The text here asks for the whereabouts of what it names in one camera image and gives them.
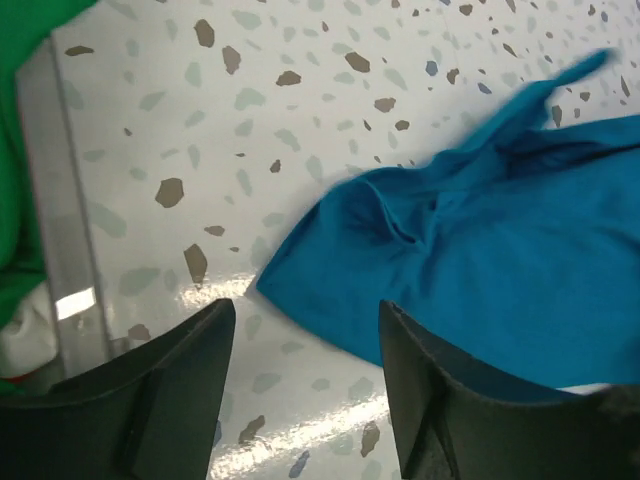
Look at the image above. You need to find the pale pink t shirt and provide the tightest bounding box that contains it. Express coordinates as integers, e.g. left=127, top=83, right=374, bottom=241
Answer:
left=1, top=281, right=58, bottom=380

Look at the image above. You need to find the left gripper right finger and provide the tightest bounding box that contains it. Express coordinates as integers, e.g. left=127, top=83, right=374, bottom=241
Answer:
left=379, top=301, right=639, bottom=480

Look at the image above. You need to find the green t shirt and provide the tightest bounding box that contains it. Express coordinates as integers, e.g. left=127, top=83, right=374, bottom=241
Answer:
left=1, top=0, right=94, bottom=326

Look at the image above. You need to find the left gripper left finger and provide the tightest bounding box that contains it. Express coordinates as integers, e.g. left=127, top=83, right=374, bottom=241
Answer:
left=1, top=299, right=236, bottom=480

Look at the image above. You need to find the blue t shirt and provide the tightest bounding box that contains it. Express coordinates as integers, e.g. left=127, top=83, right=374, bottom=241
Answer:
left=256, top=49, right=639, bottom=389

